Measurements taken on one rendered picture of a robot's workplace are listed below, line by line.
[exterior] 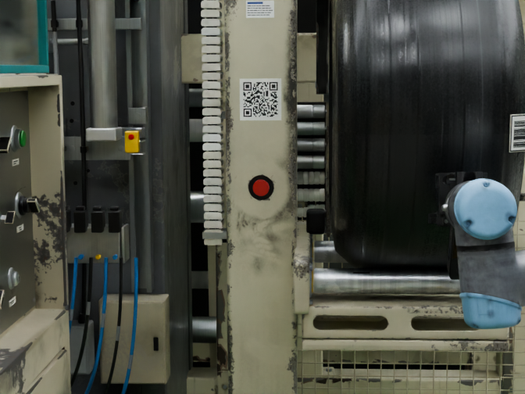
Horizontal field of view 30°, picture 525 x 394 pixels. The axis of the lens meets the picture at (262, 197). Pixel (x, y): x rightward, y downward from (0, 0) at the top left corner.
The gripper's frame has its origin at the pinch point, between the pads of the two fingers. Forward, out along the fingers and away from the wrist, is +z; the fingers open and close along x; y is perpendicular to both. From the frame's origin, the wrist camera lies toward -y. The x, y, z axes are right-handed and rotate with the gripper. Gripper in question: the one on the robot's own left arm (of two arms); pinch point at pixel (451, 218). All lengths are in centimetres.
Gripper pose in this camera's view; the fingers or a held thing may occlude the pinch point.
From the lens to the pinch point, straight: 161.7
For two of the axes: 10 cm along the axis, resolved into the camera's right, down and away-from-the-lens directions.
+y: 0.0, -10.0, 0.0
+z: 0.6, 0.0, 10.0
